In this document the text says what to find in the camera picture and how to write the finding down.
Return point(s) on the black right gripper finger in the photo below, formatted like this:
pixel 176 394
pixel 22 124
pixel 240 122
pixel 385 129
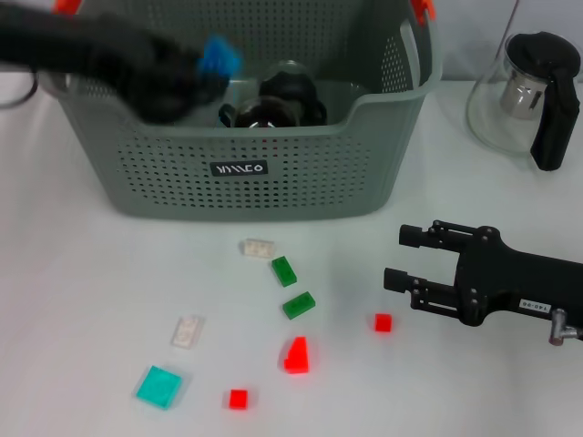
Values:
pixel 428 293
pixel 432 236

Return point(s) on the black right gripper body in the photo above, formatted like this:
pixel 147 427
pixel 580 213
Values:
pixel 510 282

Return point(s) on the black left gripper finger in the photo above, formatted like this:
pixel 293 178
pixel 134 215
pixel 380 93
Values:
pixel 211 88
pixel 191 57

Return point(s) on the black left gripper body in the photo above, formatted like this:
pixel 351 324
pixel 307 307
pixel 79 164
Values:
pixel 114 54

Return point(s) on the blue square tile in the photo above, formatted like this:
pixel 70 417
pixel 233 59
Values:
pixel 218 57

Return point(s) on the glass teacup with black holder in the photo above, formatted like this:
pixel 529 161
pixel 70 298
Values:
pixel 268 114
pixel 287 88

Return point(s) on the red slope block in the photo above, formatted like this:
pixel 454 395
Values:
pixel 297 357

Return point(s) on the small red cube block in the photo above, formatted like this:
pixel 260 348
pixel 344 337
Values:
pixel 238 399
pixel 383 323

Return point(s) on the translucent white brick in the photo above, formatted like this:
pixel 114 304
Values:
pixel 187 332
pixel 257 248

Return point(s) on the teal square tile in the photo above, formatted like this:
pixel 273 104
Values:
pixel 157 388

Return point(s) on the silver right elbow connector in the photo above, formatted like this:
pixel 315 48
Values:
pixel 556 328

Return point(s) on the grey perforated storage basket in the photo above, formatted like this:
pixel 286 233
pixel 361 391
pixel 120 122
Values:
pixel 273 191

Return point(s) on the green building brick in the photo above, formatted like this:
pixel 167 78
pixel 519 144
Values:
pixel 298 306
pixel 283 271

